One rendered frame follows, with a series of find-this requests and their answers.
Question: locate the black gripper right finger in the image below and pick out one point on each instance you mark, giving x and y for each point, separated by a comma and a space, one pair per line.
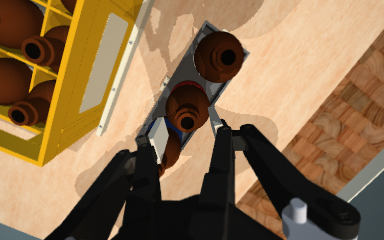
313, 214

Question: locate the grey rectangular tray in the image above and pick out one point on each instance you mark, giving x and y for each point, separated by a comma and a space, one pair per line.
186, 71

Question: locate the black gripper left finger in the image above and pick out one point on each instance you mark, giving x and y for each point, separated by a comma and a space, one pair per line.
96, 213

